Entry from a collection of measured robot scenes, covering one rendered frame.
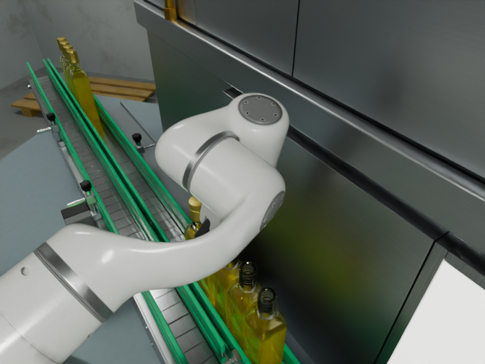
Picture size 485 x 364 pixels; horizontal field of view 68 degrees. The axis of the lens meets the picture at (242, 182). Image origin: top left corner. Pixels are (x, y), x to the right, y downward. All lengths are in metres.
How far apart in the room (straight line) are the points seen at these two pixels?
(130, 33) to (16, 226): 3.01
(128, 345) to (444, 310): 0.74
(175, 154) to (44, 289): 0.16
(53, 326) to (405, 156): 0.38
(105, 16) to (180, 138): 3.92
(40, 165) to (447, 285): 1.51
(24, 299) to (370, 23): 0.43
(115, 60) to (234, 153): 4.07
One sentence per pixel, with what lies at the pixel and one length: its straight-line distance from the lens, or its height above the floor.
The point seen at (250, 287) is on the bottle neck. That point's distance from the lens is 0.63.
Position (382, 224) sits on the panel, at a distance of 0.51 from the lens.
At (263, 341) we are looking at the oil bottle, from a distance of 0.63.
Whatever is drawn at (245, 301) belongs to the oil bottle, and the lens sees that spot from 0.65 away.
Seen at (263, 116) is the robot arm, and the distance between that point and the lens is 0.40.
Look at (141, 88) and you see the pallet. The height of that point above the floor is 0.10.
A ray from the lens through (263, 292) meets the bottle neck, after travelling 0.60.
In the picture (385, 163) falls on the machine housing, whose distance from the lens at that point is 0.47.
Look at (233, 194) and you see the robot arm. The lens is 0.34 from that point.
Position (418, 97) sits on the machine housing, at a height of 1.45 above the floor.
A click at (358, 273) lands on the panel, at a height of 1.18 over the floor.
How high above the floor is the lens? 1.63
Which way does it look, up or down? 39 degrees down
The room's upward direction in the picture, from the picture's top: straight up
